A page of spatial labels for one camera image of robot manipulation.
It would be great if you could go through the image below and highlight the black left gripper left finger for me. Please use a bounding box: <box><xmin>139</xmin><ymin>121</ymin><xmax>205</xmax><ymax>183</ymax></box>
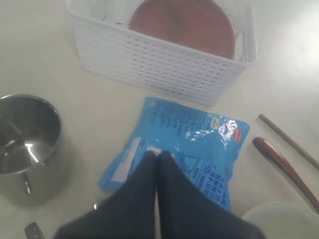
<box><xmin>54</xmin><ymin>151</ymin><xmax>156</xmax><ymax>239</ymax></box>

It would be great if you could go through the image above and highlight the brown wooden chopstick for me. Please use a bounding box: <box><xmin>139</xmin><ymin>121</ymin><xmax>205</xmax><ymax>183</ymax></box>
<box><xmin>258</xmin><ymin>114</ymin><xmax>319</xmax><ymax>170</ymax></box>

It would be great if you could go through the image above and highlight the grey-green ceramic bowl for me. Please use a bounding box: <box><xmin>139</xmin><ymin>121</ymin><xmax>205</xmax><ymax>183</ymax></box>
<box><xmin>242</xmin><ymin>202</ymin><xmax>319</xmax><ymax>239</ymax></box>

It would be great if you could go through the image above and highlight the shiny steel cup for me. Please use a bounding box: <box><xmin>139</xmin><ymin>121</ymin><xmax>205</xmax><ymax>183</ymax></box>
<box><xmin>0</xmin><ymin>94</ymin><xmax>71</xmax><ymax>207</ymax></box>

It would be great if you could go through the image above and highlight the red-brown wooden spoon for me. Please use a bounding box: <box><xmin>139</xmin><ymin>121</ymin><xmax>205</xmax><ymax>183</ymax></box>
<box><xmin>252</xmin><ymin>137</ymin><xmax>319</xmax><ymax>214</ymax></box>

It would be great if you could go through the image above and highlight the blue chips snack bag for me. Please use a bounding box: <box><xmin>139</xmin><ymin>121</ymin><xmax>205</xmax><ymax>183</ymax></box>
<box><xmin>98</xmin><ymin>97</ymin><xmax>250</xmax><ymax>211</ymax></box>

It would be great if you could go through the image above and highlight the white woven plastic basket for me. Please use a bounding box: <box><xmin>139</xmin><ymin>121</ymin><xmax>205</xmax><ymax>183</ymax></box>
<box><xmin>65</xmin><ymin>0</ymin><xmax>257</xmax><ymax>106</ymax></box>

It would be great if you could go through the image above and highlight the silver metal utensil handle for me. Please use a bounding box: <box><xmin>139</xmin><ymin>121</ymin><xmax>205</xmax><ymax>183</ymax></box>
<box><xmin>24</xmin><ymin>222</ymin><xmax>45</xmax><ymax>239</ymax></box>

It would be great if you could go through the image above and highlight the brown wooden plate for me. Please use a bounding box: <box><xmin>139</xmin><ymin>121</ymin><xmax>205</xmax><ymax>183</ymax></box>
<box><xmin>129</xmin><ymin>0</ymin><xmax>235</xmax><ymax>59</ymax></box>

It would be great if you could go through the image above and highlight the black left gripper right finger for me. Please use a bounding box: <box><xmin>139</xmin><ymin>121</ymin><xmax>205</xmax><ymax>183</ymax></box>
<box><xmin>157</xmin><ymin>151</ymin><xmax>265</xmax><ymax>239</ymax></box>

